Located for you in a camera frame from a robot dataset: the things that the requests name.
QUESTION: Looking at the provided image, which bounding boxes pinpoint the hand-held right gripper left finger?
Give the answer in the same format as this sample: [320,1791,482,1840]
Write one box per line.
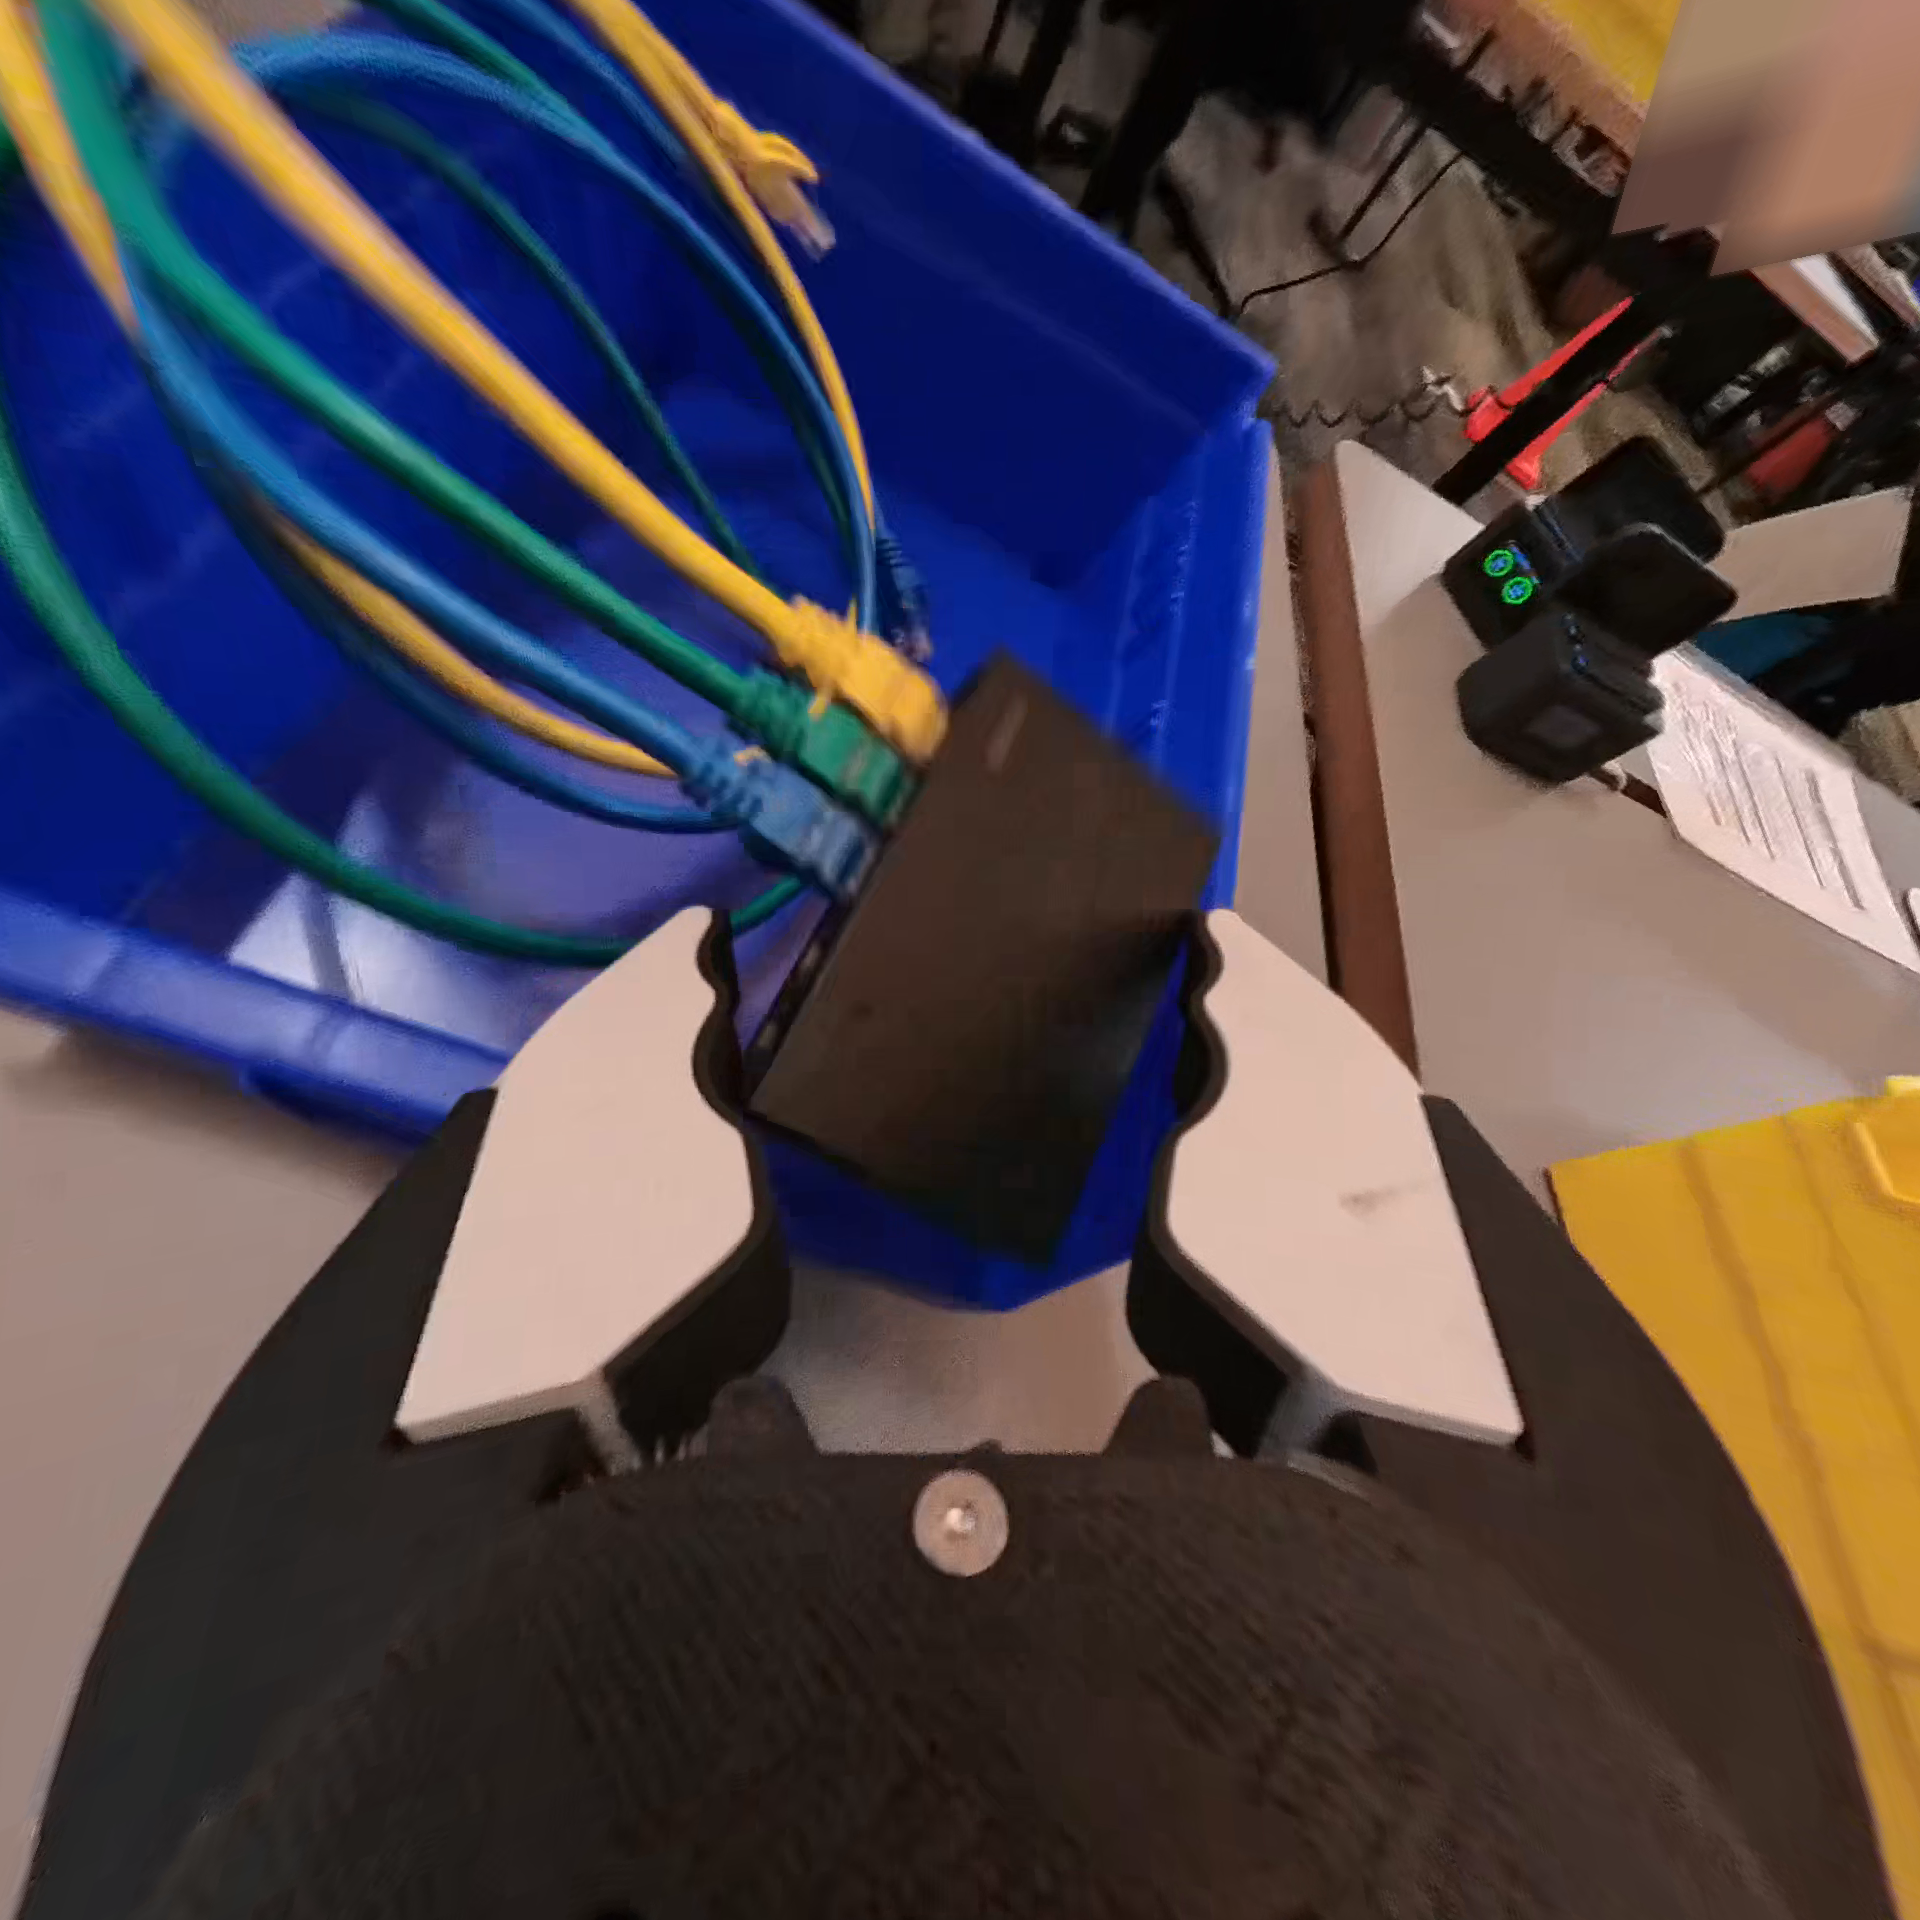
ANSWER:
[390,903,794,1470]

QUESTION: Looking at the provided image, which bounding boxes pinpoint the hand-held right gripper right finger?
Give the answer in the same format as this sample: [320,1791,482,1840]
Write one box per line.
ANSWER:
[1125,908,1526,1461]

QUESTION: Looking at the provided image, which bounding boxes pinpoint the black network switch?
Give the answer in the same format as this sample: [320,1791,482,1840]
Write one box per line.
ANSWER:
[742,651,1225,1268]

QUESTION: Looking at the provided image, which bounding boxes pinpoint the blue ethernet cable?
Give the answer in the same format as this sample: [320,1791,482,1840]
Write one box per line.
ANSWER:
[118,0,936,906]

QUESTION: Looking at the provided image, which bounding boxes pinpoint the green ethernet cable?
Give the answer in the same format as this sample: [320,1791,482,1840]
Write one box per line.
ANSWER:
[0,0,921,968]

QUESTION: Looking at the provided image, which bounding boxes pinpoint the yellow ethernet cable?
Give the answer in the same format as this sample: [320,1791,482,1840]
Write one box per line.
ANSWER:
[0,0,952,781]

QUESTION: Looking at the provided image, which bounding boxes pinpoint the blue plastic bin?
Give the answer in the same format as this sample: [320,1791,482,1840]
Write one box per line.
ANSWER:
[0,0,1278,1309]

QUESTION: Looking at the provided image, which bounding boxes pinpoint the yellow plastic bin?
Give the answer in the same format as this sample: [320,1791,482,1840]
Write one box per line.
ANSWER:
[1546,1076,1920,1863]

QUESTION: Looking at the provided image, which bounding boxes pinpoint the printed paper sheet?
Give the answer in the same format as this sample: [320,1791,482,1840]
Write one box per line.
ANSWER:
[1641,644,1920,968]

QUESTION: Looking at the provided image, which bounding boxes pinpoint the black charging case green lights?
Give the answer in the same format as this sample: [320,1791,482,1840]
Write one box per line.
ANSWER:
[1443,496,1578,650]

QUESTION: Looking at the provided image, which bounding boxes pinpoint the red bar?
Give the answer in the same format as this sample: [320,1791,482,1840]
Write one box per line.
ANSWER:
[1464,300,1636,488]

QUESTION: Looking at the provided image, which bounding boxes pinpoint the black action camera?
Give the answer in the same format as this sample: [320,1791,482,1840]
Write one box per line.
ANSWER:
[1459,612,1666,788]
[1552,438,1742,659]

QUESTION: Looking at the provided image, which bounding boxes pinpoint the black floor cable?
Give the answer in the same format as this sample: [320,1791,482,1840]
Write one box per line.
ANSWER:
[1230,141,1480,319]

